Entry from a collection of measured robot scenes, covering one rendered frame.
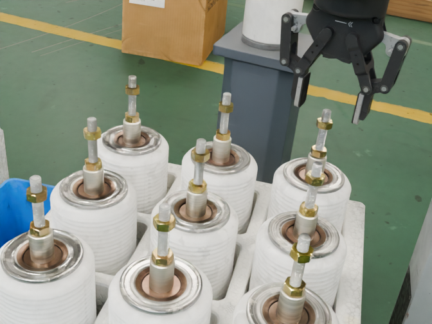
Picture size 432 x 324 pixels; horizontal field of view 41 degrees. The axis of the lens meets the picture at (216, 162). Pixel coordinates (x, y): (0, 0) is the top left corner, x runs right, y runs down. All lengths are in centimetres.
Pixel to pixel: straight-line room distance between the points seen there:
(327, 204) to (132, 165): 24
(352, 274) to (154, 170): 27
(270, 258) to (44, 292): 22
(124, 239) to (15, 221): 34
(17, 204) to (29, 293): 41
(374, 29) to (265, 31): 34
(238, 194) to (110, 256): 17
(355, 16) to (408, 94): 108
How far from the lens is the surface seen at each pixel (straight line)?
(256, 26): 94
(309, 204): 59
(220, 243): 61
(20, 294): 55
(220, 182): 69
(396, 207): 117
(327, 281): 61
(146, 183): 74
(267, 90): 95
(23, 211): 95
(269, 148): 100
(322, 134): 69
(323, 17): 63
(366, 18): 61
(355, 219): 79
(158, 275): 52
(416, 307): 73
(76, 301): 57
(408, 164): 132
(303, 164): 74
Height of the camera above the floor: 63
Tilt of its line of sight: 32 degrees down
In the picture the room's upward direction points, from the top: 6 degrees clockwise
